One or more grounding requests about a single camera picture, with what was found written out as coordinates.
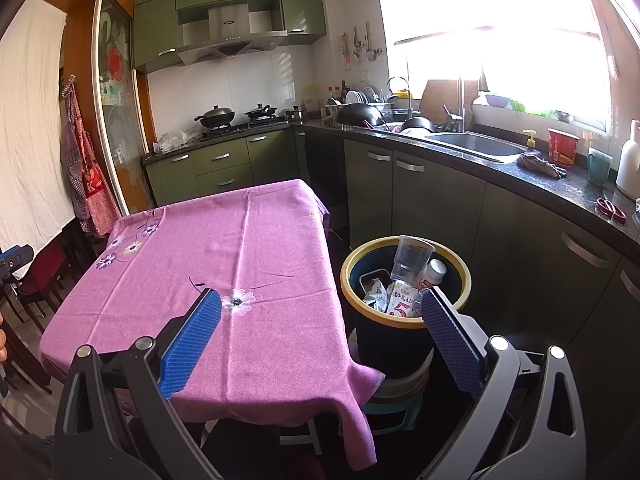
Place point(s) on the teal mug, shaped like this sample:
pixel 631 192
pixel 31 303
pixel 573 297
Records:
pixel 599 167

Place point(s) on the small white plastic bottle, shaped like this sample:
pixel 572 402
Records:
pixel 434 272

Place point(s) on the gooseneck faucet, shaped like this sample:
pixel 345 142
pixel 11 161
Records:
pixel 407 92

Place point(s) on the condiment bottles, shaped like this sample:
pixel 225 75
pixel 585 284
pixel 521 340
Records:
pixel 339 92

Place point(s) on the gas stove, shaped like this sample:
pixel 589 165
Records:
pixel 240 127

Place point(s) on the white snack wrapper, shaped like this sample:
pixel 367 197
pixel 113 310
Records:
pixel 376 295

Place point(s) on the green plastic stool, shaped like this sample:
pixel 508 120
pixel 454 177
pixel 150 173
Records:
pixel 395 415

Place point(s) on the dish rack with dishes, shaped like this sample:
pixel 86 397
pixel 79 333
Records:
pixel 365 96

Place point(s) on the red scissors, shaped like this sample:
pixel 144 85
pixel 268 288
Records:
pixel 612 210

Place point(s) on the steel faucet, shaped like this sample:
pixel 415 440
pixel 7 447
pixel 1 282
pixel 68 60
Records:
pixel 459 110

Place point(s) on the frosted glass sliding door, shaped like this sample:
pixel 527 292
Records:
pixel 117 110

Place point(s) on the green base cabinets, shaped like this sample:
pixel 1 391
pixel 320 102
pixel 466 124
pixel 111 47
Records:
pixel 435 200

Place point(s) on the hanging spatula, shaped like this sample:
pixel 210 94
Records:
pixel 356 45

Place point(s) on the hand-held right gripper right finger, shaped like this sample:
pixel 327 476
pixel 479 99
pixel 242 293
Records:
pixel 452 340

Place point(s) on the wooden cutting board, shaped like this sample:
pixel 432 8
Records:
pixel 437 100

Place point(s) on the steel range hood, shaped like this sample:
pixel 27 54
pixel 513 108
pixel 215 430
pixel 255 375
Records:
pixel 230 35

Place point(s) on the yellow-rimmed blue trash bin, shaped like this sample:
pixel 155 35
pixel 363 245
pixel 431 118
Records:
pixel 390 350

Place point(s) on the small steel pot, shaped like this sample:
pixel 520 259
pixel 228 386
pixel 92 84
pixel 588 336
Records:
pixel 296 113

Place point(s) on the steel sink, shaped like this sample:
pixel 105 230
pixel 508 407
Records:
pixel 475 145

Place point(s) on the large black wok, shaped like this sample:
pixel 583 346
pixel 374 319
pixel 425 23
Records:
pixel 360 115

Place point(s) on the pink hanging utensil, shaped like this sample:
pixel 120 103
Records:
pixel 344 52

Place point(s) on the purple checked apron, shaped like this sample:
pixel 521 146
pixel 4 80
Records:
pixel 70 150

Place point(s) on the green upper cabinets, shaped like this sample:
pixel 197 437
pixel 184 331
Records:
pixel 155 30

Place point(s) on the wooden chair with red seat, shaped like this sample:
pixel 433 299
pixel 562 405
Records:
pixel 47 265

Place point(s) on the white plastic bucket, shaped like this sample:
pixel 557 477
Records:
pixel 400 385

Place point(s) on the red paper cup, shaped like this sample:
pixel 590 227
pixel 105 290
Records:
pixel 562 149

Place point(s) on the red and white milk carton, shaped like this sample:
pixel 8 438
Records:
pixel 400 300

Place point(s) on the purple bowl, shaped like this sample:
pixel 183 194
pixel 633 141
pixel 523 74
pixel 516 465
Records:
pixel 496 100

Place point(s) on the black pan with lid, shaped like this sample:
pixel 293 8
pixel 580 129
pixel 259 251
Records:
pixel 261 112

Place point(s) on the black pot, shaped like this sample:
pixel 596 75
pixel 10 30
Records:
pixel 417 125

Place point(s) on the hanging ladle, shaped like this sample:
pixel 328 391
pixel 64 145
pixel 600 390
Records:
pixel 370 45

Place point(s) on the pink floral tablecloth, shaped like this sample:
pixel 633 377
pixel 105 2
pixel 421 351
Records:
pixel 225 260

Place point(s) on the dark rag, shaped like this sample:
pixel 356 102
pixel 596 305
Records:
pixel 542 165

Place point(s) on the black wok with lid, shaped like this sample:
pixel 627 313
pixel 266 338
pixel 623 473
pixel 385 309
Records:
pixel 216 117

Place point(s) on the red checked apron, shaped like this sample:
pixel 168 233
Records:
pixel 95 185

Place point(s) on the clear plastic cup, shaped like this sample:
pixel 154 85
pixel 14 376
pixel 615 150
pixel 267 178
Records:
pixel 410 260

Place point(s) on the white plastic jug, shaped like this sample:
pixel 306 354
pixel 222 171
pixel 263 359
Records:
pixel 630 165

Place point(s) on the white hanging sheet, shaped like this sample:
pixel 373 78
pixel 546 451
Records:
pixel 30 135

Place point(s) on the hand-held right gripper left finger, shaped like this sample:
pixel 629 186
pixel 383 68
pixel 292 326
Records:
pixel 190 345

